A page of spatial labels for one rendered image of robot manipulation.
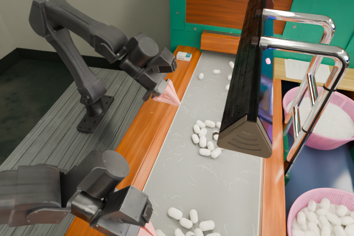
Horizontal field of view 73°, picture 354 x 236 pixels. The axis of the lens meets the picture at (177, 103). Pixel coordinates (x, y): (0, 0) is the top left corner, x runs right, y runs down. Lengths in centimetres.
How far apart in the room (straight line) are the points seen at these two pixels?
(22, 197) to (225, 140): 30
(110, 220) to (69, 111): 66
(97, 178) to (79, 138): 53
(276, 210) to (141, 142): 40
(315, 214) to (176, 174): 36
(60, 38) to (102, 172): 54
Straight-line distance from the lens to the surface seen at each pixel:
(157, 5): 201
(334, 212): 78
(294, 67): 112
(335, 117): 102
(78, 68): 87
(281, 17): 65
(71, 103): 109
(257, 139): 36
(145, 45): 62
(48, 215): 44
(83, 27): 72
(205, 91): 95
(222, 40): 108
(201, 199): 67
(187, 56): 107
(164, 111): 83
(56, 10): 78
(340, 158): 97
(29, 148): 98
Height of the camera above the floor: 134
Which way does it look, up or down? 42 degrees down
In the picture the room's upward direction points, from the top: straight up
